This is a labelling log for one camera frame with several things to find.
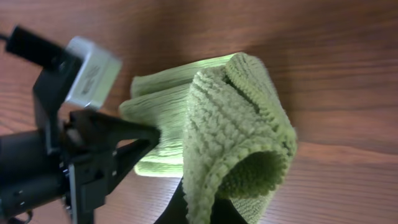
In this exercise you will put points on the light green microfiber cloth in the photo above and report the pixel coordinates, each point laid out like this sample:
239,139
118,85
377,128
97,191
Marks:
223,131

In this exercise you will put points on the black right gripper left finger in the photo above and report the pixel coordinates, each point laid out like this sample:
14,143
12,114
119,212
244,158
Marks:
176,210

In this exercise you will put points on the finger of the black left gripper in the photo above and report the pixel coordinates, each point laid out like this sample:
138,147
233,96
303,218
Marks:
127,157

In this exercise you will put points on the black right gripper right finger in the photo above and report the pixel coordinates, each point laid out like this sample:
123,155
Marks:
224,212

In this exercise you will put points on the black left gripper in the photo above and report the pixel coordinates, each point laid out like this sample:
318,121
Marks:
70,155

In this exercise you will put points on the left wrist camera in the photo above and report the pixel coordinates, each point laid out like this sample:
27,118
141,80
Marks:
96,75

